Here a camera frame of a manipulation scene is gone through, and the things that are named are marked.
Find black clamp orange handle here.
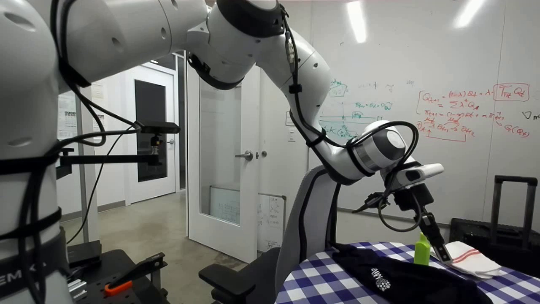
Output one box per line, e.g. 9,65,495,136
101,252,168,299

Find grey black office chair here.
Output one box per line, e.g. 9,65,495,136
197,166,344,304

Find black camera tripod stand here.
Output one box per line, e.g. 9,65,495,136
57,120,182,183

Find white door dark window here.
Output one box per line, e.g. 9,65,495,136
124,65,182,205

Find white door glass pane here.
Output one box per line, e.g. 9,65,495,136
183,61,263,266

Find large wall whiteboard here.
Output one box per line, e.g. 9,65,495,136
258,0,540,227

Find white towel red stripes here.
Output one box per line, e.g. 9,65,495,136
436,240,502,281

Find blue white checkered tablecloth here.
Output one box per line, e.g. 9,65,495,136
273,240,540,304

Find black rolling suitcase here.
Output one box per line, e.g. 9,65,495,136
447,174,540,277

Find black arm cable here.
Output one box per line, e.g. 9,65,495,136
276,6,421,234

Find small leaning whiteboard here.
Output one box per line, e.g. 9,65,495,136
256,193,288,254

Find black cloth white print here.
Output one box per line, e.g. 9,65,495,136
327,242,494,304

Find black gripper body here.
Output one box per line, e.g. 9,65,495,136
393,185,435,217

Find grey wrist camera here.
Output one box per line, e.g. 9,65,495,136
391,161,445,191

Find green bottle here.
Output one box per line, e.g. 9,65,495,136
413,234,433,267

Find black equipment cart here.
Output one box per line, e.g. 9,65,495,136
63,240,170,304

